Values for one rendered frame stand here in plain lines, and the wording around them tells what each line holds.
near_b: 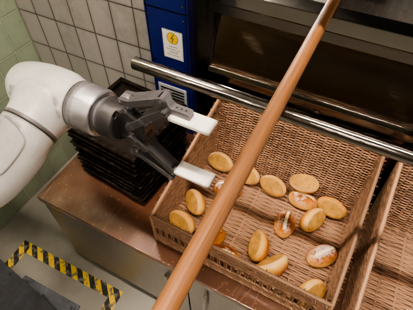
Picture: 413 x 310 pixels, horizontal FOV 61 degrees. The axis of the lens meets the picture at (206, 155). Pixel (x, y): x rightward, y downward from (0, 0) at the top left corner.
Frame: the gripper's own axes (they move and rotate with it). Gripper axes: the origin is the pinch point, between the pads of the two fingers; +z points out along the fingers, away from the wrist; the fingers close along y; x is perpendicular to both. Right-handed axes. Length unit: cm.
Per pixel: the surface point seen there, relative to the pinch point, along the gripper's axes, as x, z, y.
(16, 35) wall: -49, -116, 39
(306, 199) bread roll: -39, 17, 56
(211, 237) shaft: 12.8, 7.3, -0.4
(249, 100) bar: -18.1, 0.1, 2.6
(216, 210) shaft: 9.0, 6.2, -0.8
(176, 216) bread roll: -13, -18, 55
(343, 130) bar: -18.4, 18.6, 2.4
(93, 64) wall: -55, -82, 46
